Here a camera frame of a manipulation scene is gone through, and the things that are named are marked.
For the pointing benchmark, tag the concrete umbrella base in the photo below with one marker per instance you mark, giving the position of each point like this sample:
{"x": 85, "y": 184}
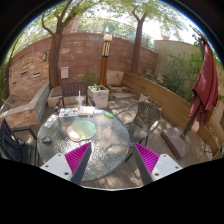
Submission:
{"x": 178, "y": 145}

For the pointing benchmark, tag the left tree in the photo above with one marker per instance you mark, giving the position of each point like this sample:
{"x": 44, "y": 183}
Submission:
{"x": 53, "y": 21}

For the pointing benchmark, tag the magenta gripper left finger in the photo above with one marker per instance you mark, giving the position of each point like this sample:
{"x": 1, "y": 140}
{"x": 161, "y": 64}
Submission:
{"x": 70, "y": 166}

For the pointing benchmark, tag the folded red patio umbrella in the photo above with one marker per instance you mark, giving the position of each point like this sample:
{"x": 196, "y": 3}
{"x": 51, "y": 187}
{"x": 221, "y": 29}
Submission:
{"x": 205, "y": 89}

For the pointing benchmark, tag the paper sheet on table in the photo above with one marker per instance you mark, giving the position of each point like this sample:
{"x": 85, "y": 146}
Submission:
{"x": 49, "y": 122}

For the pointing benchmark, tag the dark grey computer mouse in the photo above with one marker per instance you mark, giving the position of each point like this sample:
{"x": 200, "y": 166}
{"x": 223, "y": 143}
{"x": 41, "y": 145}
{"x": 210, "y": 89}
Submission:
{"x": 46, "y": 140}

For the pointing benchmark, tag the white utility box on wall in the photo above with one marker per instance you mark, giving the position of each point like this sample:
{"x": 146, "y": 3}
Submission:
{"x": 64, "y": 72}

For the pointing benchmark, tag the wooden bench along wall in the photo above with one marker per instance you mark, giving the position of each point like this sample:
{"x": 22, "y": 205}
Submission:
{"x": 176, "y": 109}

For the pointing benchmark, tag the right tree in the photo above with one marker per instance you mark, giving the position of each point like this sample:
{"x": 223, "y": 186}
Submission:
{"x": 141, "y": 10}

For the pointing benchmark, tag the round glass patio table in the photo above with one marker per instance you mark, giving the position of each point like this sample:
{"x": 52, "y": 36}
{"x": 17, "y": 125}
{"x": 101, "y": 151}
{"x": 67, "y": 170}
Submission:
{"x": 109, "y": 145}

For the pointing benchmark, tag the round green mouse pad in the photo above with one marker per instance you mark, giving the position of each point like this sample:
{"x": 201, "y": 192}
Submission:
{"x": 83, "y": 130}

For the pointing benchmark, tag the colourful paint palette box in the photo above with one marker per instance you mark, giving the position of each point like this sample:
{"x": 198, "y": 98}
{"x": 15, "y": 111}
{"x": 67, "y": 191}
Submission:
{"x": 68, "y": 112}

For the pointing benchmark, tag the green marker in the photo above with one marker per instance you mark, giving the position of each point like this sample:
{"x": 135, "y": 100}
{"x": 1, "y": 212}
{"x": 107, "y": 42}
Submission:
{"x": 109, "y": 115}

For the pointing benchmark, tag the open book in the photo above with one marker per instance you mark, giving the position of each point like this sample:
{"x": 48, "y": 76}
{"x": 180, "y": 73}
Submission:
{"x": 86, "y": 111}

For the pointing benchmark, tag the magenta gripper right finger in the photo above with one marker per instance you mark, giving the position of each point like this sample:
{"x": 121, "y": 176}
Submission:
{"x": 153, "y": 166}

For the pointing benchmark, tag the wooden lamp post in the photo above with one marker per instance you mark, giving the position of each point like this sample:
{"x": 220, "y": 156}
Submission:
{"x": 104, "y": 60}

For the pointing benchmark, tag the plastic cup with straw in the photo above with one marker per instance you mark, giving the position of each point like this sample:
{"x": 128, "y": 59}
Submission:
{"x": 79, "y": 99}

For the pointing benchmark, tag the tree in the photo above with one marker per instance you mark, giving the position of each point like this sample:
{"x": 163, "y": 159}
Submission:
{"x": 141, "y": 10}
{"x": 53, "y": 21}

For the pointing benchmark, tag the wicker metal chair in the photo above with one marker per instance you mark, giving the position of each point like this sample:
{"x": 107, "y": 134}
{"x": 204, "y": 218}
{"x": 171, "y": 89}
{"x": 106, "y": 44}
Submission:
{"x": 147, "y": 118}

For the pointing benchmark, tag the white square planter with plant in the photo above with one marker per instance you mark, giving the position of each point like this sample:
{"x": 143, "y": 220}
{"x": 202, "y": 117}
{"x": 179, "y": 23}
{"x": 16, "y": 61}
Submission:
{"x": 99, "y": 94}

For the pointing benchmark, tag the dark wooden slat chair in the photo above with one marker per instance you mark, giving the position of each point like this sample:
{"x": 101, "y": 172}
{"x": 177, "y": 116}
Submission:
{"x": 70, "y": 90}

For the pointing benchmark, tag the black chair on left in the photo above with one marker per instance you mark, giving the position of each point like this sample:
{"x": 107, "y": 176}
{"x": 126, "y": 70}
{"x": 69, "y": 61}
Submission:
{"x": 16, "y": 149}

